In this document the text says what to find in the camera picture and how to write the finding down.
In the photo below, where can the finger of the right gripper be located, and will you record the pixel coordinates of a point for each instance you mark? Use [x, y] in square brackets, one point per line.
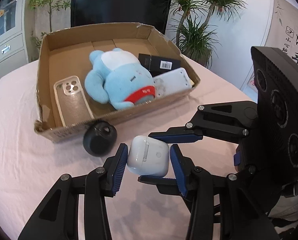
[229, 121]
[167, 186]

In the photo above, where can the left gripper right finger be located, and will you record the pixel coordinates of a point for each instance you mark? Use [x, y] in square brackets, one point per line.
[213, 199]

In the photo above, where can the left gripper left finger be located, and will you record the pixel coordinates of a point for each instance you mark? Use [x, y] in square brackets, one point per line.
[56, 216]

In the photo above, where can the white earbuds case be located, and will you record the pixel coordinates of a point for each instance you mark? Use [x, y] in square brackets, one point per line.
[148, 157]

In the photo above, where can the white folding stand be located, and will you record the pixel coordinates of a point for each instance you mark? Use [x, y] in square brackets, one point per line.
[172, 82]

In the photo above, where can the black round figurine toy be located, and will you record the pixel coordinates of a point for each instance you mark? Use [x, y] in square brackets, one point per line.
[100, 138]

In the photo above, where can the black charger box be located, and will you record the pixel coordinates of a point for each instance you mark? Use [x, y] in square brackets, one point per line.
[158, 65]

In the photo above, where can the cream clear phone case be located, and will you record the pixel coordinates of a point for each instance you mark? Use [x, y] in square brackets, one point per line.
[71, 101]

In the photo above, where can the blue white plush toy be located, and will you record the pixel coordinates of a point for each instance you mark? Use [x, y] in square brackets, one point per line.
[117, 77]

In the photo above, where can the toilet sign banner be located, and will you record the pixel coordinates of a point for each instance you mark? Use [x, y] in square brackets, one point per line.
[282, 28]

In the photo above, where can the potted palm plant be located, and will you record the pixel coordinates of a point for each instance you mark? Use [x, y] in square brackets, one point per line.
[194, 36]

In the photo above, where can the brown cardboard box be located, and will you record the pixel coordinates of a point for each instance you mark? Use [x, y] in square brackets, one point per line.
[66, 52]

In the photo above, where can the grey filing cabinet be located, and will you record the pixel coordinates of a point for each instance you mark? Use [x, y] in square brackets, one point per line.
[13, 51]

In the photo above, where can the black tv screen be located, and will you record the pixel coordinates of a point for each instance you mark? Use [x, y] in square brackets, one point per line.
[150, 12]

